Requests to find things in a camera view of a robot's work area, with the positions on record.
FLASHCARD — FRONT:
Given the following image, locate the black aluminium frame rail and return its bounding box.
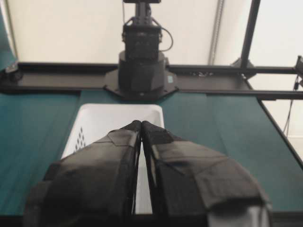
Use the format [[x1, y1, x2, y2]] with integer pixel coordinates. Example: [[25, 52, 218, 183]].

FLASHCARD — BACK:
[[0, 63, 303, 101]]

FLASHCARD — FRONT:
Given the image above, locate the white perforated plastic basket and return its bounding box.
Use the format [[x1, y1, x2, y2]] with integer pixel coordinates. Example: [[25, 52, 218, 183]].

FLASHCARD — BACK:
[[62, 104, 164, 214]]

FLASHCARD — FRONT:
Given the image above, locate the black vertical frame post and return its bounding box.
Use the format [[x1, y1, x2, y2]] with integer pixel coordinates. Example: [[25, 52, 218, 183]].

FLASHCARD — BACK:
[[240, 0, 261, 69]]

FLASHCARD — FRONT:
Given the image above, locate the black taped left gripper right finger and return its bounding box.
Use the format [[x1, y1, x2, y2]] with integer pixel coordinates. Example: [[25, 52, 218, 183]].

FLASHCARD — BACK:
[[142, 121, 272, 227]]

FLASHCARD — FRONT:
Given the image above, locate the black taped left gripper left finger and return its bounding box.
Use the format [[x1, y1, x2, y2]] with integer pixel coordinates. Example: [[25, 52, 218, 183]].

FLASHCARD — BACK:
[[23, 120, 141, 227]]

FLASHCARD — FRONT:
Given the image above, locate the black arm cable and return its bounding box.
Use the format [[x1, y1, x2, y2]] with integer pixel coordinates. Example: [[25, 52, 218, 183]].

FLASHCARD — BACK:
[[160, 26, 174, 52]]

